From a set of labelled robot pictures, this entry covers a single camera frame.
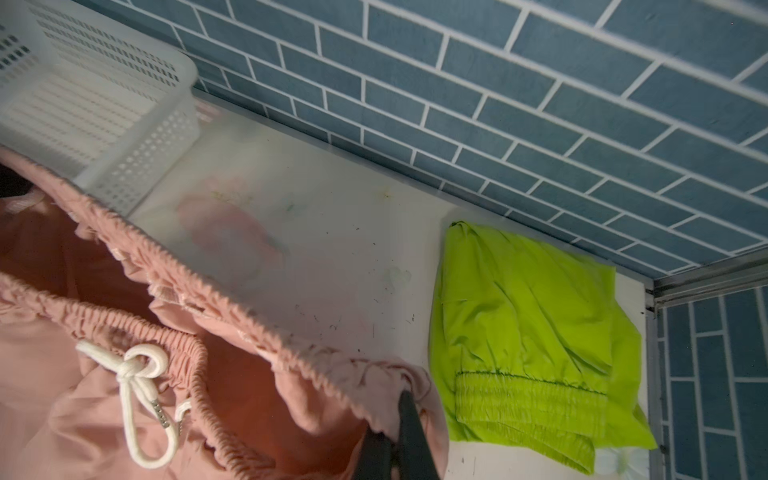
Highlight neon green shorts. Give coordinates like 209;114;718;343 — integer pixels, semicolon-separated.
429;221;657;475

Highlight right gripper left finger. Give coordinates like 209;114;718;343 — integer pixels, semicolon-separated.
352;429;393;480

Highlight pink shorts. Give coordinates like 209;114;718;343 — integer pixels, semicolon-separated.
1;149;449;479

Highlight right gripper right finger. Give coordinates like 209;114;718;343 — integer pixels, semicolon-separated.
396;391;440;480

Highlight white plastic basket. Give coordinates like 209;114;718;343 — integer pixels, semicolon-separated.
1;1;200;215

